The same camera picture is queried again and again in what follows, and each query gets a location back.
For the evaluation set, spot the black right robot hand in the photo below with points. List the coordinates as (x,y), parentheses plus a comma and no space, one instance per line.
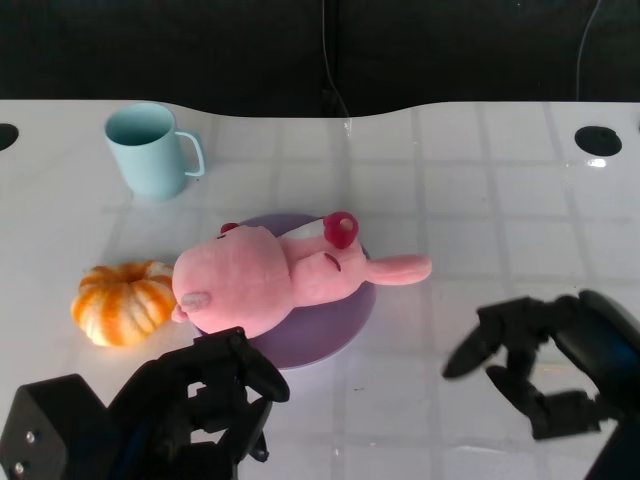
(590,340)

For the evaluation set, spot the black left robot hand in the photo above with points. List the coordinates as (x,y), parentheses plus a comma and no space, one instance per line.
(190,415)

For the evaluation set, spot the pink plush beaver doll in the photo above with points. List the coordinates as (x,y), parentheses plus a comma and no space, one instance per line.
(250,280)

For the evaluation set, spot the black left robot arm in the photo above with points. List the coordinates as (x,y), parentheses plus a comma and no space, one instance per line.
(50,430)

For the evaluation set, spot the lilac plastic plate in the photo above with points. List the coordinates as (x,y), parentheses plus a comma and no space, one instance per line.
(320,332)

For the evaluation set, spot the orange white striped pumpkin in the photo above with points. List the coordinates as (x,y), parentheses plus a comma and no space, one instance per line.
(120,310)

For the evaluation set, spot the black round table grommet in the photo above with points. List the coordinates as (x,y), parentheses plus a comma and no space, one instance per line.
(6,137)
(597,140)

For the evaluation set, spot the light blue plastic mug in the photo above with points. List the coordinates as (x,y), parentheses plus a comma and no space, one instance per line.
(147,155)

